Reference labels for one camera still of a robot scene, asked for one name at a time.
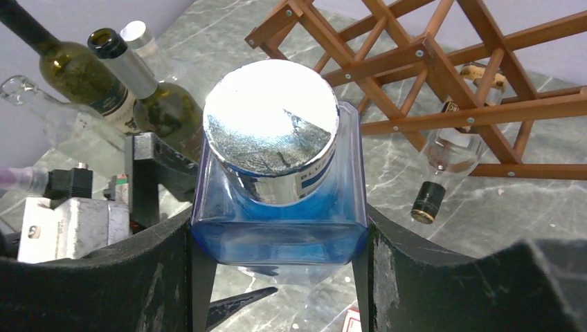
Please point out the blue square glass bottle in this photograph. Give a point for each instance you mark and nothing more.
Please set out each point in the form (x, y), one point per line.
(281, 186)

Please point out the green bottle silver neck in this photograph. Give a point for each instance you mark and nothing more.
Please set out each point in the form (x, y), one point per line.
(163, 108)

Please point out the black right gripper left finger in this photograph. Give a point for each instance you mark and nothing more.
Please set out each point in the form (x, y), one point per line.
(156, 280)

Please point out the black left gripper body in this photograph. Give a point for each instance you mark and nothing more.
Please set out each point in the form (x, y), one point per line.
(149, 163)

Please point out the clear empty glass bottle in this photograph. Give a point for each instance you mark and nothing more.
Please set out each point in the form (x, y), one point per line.
(74, 129)

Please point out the clear whisky bottle black label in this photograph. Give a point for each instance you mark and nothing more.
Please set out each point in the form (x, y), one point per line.
(450, 154)

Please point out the dark green wine bottle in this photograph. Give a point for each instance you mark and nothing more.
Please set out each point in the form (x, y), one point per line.
(73, 70)

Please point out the red white small box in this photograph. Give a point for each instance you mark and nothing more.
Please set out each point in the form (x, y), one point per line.
(352, 321)

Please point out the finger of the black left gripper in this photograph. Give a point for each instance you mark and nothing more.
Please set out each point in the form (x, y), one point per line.
(220, 310)

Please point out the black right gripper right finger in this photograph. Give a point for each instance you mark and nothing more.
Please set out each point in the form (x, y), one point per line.
(405, 282)

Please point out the brown wooden wine rack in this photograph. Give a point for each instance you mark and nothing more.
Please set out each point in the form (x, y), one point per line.
(418, 86)

